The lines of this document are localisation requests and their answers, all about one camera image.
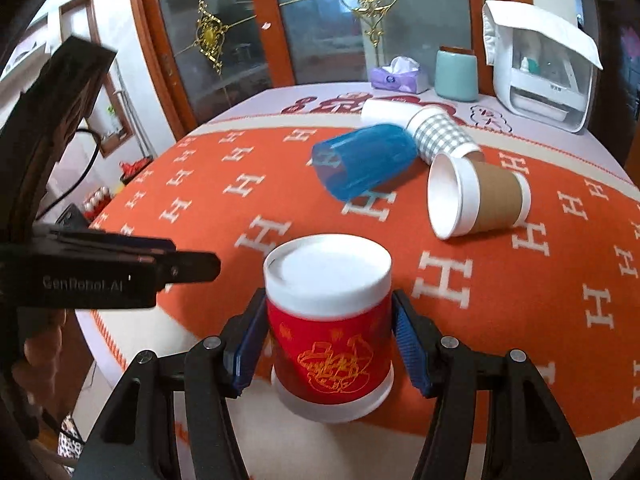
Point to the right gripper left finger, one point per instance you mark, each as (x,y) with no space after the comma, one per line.
(134,436)

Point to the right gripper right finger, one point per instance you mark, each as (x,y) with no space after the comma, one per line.
(528,435)

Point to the red paper cup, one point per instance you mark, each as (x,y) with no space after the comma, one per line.
(330,320)

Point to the brown sleeve paper cup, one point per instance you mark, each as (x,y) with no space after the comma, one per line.
(464,197)

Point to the grey checked paper cup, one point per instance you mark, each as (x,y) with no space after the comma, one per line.
(435,132)

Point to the blue translucent plastic cup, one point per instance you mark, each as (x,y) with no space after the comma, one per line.
(363,159)

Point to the plain white paper cup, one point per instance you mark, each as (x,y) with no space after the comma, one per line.
(379,111)

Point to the person's left hand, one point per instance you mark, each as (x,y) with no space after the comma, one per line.
(36,372)

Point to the orange H-pattern tablecloth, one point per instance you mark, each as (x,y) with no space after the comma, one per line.
(564,287)

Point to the wooden glass cabinet doors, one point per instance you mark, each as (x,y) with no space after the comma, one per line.
(205,56)

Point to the white countertop appliance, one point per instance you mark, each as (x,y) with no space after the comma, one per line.
(538,78)

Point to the teal cylindrical canister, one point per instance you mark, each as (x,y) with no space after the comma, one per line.
(456,76)

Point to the purple tissue box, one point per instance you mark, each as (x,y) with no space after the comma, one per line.
(403,74)

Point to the white cloth on appliance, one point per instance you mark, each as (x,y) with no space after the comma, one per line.
(525,16)

